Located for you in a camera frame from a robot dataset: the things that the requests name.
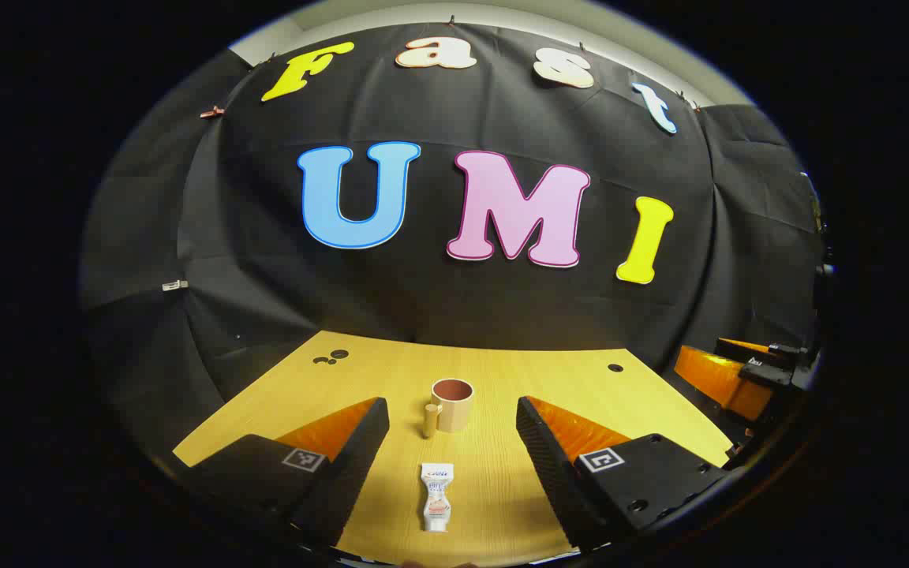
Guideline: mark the beige cup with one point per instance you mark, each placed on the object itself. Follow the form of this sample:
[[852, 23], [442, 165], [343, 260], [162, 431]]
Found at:
[[458, 410]]

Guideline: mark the orange cloth clip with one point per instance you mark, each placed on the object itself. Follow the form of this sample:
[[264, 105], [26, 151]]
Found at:
[[212, 113]]

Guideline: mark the wooden desktop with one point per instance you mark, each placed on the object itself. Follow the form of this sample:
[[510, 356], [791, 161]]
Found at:
[[502, 371]]

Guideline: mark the white cloth clip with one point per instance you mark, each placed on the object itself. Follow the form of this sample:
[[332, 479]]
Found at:
[[174, 285]]

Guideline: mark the black backdrop cloth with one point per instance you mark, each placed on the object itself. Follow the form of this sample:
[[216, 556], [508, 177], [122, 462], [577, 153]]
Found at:
[[439, 300]]

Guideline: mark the white toothpaste tube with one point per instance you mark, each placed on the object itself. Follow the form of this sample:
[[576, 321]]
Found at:
[[437, 493]]

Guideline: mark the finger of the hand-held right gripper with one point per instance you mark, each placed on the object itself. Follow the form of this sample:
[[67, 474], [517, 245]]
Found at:
[[746, 347], [719, 379]]

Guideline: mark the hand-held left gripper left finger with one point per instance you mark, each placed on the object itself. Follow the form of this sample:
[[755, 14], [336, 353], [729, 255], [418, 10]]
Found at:
[[352, 465]]

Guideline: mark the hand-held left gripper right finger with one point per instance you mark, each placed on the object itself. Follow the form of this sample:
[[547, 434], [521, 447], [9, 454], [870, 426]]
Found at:
[[553, 473]]

